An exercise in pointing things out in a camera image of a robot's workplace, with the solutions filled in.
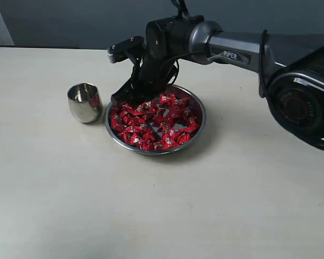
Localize stainless steel cup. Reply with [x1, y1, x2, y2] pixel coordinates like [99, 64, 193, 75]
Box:
[67, 83, 103, 124]

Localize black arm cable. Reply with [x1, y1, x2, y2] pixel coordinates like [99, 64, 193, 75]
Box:
[258, 29, 269, 98]

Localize red wrapped candy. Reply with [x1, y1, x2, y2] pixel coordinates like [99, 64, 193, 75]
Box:
[172, 98, 189, 110]
[159, 94, 176, 107]
[176, 132, 192, 145]
[110, 113, 126, 133]
[161, 133, 180, 149]

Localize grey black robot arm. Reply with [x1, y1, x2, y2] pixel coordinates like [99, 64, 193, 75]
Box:
[107, 16, 324, 151]

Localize round stainless steel plate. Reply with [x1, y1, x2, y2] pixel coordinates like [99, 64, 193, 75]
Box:
[104, 85, 206, 155]

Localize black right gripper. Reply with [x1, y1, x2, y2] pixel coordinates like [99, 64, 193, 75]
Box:
[111, 52, 177, 107]

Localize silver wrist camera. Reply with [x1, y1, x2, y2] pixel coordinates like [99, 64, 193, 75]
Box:
[107, 36, 145, 64]

